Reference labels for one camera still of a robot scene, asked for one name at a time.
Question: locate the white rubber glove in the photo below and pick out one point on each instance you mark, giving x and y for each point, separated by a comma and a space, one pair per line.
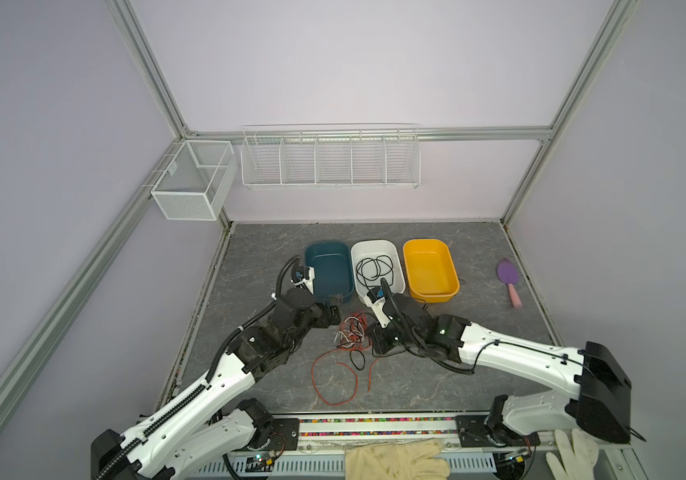
578, 456

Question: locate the yellow plastic tub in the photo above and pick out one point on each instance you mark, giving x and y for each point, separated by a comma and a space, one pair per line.
430, 269

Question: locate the long white wire basket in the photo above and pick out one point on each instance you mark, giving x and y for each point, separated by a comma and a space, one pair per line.
331, 156

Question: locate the teal plastic tub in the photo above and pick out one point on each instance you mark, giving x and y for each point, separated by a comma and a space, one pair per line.
334, 275

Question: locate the white plastic tub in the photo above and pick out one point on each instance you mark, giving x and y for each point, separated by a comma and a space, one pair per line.
374, 260

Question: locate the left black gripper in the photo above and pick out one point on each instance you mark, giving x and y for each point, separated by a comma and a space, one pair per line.
325, 321

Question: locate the cream work glove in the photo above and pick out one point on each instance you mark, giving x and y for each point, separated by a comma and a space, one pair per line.
413, 460

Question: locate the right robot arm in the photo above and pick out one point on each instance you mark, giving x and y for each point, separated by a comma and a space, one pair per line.
585, 387

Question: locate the small white mesh basket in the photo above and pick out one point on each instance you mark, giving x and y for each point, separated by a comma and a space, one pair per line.
195, 183

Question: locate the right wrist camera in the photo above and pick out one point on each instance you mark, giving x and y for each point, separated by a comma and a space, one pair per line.
376, 300

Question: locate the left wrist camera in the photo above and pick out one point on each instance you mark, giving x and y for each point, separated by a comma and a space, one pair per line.
303, 276

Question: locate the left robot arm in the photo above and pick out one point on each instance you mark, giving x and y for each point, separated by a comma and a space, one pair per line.
184, 435

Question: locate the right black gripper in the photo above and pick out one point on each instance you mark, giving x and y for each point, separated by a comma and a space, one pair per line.
380, 345

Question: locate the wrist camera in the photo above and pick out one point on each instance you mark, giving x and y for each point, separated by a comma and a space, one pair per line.
376, 300
303, 276

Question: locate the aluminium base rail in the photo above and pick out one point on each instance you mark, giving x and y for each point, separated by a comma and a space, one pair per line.
315, 446

